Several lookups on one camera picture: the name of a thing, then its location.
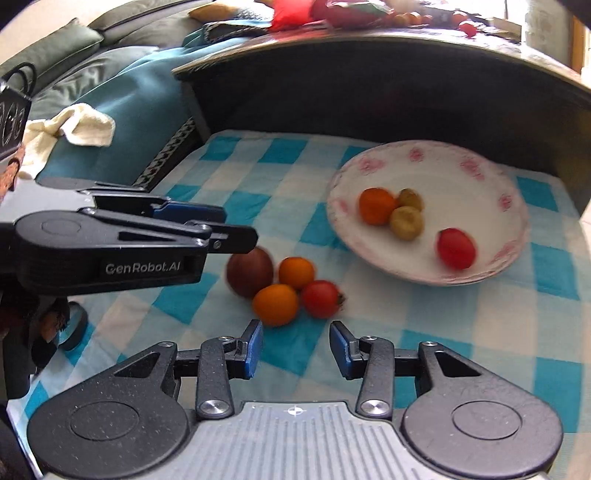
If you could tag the blue white checked cloth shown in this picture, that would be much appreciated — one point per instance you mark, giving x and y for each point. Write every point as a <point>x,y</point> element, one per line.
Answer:
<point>286,184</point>

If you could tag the teal blanket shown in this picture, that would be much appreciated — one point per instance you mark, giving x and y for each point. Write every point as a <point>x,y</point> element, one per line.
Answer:
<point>147,101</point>

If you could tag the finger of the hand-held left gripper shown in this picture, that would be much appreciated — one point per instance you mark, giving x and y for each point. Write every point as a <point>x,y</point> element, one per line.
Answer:
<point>187,213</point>
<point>233,241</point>

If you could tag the white pink-flowered plate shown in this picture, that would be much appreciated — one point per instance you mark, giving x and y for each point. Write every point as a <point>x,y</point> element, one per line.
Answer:
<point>485,217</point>

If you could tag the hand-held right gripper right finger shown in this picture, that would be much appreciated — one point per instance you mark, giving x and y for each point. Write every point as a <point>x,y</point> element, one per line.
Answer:
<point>339,351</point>

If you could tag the yellow-green round fruit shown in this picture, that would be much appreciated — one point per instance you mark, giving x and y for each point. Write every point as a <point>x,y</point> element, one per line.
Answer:
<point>411,198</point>
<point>406,223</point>

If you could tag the yellow cushion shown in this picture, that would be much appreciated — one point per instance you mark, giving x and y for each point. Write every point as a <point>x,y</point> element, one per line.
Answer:
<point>214,11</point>

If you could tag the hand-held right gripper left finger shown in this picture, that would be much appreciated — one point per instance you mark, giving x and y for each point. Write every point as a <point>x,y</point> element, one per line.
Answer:
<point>253,347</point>

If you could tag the dark red passion fruit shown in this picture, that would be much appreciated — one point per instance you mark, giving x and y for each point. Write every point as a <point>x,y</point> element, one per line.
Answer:
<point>249,272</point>

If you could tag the person's left hand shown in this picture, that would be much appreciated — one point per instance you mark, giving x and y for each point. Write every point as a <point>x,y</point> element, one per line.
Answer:
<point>48,325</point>

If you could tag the patterned dark cloth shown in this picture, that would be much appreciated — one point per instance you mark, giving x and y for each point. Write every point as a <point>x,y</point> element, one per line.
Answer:
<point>233,30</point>

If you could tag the red bag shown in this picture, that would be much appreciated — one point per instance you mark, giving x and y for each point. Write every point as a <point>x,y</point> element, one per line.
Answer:
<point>291,14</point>

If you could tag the dark wooden coffee table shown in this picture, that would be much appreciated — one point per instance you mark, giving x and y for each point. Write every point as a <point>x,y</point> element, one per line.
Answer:
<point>351,83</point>

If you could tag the green sofa cushion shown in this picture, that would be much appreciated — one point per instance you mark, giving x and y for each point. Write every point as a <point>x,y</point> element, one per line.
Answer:
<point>51,50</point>

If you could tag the cream towel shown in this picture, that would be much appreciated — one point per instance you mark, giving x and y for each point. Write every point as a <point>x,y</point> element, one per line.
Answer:
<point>78,122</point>

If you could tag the small orange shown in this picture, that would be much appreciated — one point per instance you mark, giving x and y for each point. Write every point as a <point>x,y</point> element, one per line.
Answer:
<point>296,272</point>
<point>275,304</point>
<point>377,206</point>

